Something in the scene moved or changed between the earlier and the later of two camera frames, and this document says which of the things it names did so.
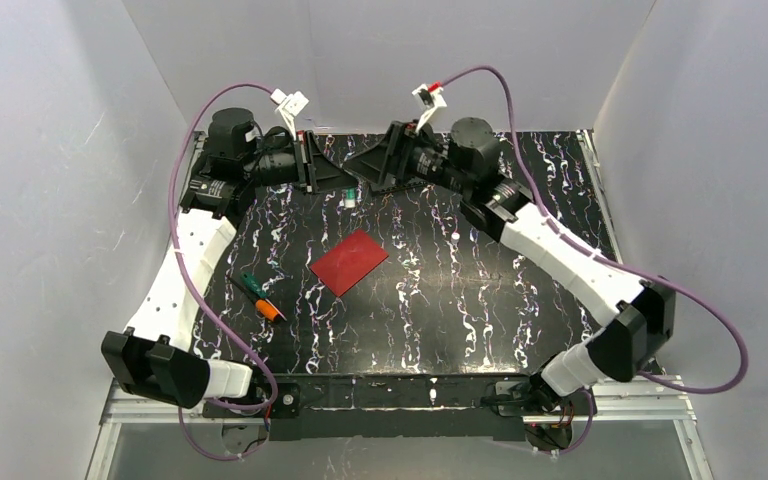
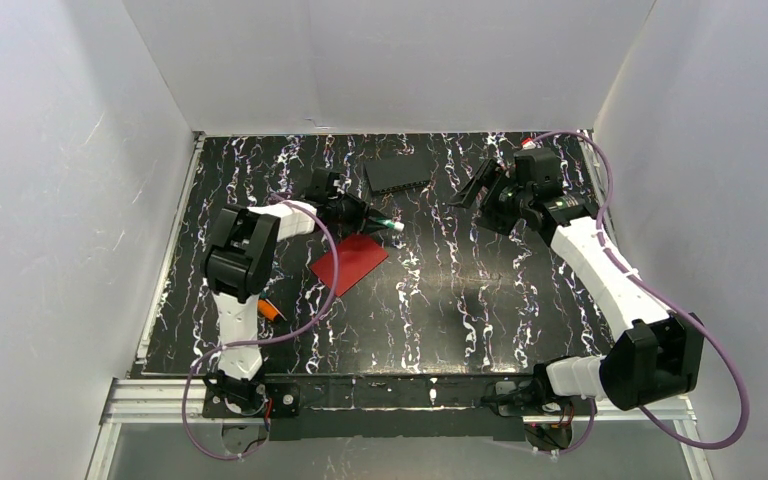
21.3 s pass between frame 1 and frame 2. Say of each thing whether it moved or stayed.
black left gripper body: moved
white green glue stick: moved
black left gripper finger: moved
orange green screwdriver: stayed
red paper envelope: stayed
